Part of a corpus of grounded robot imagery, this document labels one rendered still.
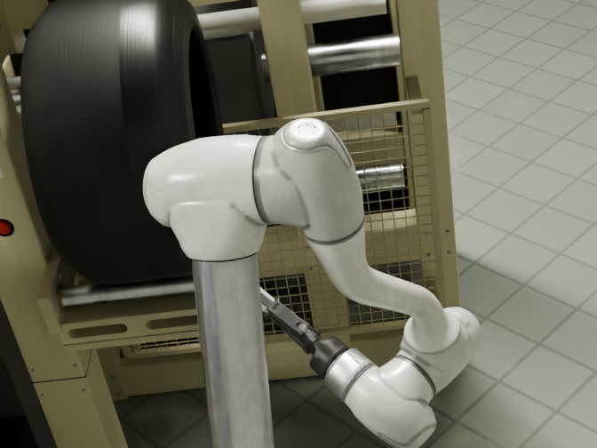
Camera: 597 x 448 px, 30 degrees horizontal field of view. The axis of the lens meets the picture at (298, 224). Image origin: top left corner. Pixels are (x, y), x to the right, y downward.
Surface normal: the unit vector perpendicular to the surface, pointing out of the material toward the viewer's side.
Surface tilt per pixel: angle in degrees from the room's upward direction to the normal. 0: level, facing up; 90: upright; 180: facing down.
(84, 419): 90
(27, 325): 90
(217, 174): 47
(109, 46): 26
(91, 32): 18
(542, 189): 0
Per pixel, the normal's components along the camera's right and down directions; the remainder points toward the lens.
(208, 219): -0.28, 0.31
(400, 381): 0.05, -0.61
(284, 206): -0.08, 0.66
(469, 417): -0.14, -0.80
